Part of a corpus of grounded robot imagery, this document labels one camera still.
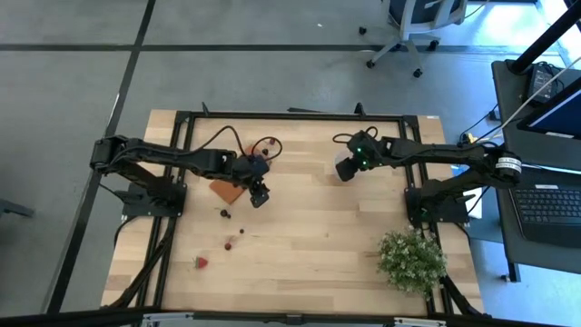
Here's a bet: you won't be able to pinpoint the orange folded cloth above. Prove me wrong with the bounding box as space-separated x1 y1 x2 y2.
208 144 261 206

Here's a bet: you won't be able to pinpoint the artificial plant white flowers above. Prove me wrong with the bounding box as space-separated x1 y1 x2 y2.
376 226 449 300

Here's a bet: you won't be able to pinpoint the white box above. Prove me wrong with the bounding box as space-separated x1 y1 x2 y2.
463 193 485 220

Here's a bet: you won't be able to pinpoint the white office chair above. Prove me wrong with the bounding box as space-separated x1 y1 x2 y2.
357 0 468 79

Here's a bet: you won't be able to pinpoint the dark grey desk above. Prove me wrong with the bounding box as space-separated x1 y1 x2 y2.
491 58 581 282

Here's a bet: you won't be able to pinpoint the black power brick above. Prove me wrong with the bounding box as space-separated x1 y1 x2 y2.
527 62 567 104

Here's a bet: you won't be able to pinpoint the black computer monitor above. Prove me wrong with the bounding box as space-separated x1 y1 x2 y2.
517 76 581 141

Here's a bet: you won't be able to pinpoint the grey chair leg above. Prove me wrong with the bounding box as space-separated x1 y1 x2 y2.
0 198 35 218

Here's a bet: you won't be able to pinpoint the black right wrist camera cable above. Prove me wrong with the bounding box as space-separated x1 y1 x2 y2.
331 125 380 145

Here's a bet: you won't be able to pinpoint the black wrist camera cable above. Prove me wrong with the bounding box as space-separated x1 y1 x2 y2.
250 135 284 164
331 125 380 145

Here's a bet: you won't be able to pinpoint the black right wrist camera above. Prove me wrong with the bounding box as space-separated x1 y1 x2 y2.
334 156 361 183

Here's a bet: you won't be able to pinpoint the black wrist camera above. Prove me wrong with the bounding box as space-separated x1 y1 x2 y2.
248 183 271 210
334 156 361 183

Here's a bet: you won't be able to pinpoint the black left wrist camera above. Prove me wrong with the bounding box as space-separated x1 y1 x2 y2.
248 183 271 210

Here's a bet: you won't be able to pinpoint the black left wrist camera cable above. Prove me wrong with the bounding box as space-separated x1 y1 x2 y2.
250 135 284 164

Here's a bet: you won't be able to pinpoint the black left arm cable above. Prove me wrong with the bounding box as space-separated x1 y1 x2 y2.
198 124 249 158

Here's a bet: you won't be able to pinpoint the black aluminium table frame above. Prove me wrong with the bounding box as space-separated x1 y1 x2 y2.
100 102 486 327

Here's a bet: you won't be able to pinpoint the white cable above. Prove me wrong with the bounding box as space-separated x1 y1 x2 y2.
497 54 581 134

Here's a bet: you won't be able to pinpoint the black frame post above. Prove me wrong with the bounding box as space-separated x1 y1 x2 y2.
507 0 581 76

